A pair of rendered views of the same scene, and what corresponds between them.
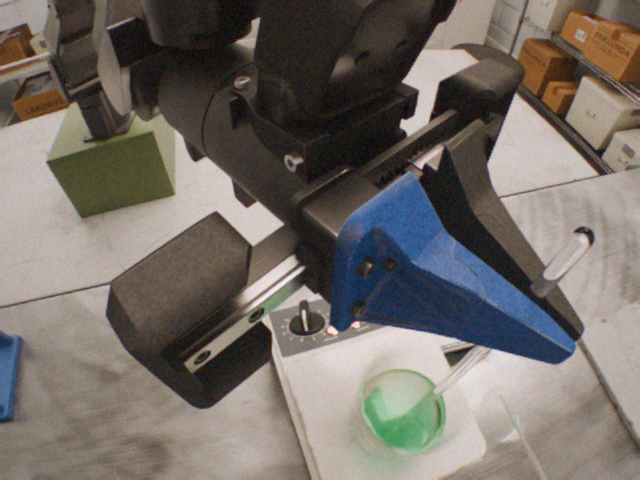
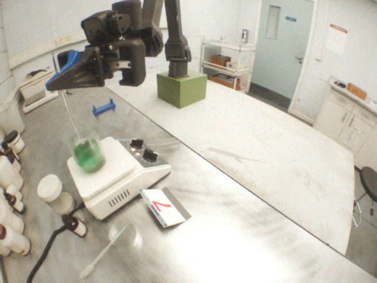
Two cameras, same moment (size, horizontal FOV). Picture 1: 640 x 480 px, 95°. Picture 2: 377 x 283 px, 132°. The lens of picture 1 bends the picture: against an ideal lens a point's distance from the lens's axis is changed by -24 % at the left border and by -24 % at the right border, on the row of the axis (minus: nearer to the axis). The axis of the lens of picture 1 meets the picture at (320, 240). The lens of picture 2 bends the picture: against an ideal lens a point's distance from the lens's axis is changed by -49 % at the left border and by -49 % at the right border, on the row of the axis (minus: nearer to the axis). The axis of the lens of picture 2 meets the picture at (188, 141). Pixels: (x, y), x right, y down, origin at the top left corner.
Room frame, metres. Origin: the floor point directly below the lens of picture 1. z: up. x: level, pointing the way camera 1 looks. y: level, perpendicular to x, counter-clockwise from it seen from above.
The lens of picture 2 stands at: (0.12, -0.29, 1.21)
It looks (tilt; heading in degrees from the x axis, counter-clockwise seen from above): 40 degrees down; 61
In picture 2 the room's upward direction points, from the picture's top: 2 degrees clockwise
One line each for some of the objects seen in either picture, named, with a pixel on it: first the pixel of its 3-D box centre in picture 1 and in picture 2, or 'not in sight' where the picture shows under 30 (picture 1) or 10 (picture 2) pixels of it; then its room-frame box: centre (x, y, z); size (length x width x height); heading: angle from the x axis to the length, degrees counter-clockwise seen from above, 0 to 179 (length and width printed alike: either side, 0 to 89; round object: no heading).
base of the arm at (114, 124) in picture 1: (102, 105); (178, 68); (0.37, 0.27, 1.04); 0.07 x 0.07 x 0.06; 8
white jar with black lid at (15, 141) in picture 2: not in sight; (15, 142); (-0.35, 0.27, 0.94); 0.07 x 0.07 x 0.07
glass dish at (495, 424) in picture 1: (499, 415); (123, 235); (0.06, -0.17, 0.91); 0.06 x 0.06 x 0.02
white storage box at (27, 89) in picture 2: not in sight; (38, 82); (-0.50, 1.11, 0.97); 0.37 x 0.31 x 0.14; 109
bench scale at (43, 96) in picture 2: not in sight; (40, 98); (-0.39, 0.78, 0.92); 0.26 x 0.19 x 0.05; 20
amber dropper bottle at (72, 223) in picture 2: not in sight; (72, 224); (-0.04, -0.13, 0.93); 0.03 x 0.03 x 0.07
